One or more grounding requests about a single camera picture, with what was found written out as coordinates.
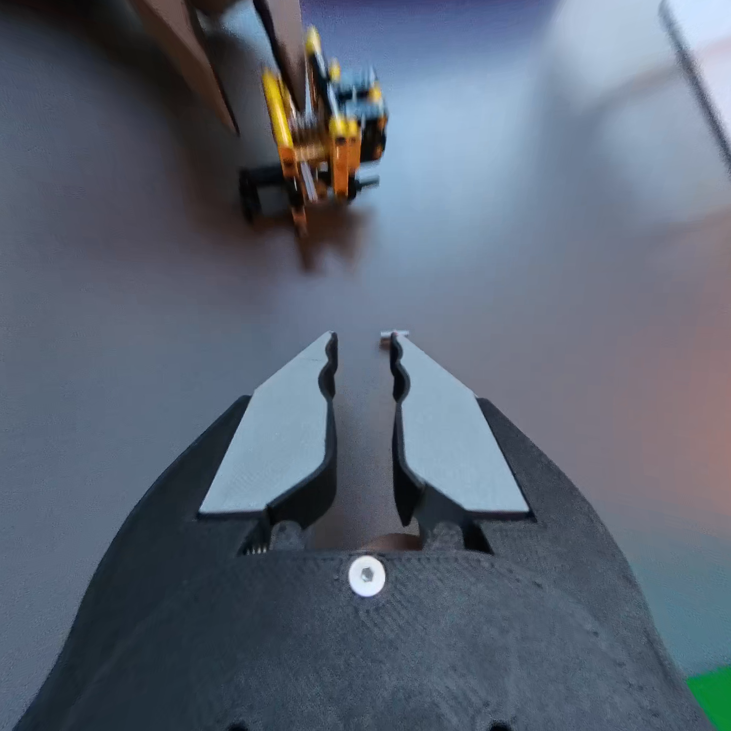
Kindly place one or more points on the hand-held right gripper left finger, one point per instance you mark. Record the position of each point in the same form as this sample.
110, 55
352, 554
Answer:
274, 445

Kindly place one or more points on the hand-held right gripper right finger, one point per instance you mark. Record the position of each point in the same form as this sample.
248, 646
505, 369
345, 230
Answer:
451, 451

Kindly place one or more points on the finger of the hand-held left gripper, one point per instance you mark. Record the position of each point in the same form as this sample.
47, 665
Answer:
282, 28
183, 40

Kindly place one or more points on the yellow black lego model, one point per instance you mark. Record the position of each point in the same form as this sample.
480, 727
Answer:
342, 143

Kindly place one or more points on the green plastic bin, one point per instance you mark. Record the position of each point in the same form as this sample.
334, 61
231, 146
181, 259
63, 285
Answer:
714, 702

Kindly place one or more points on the instruction sheet stand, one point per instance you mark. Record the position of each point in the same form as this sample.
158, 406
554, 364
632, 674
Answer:
708, 34

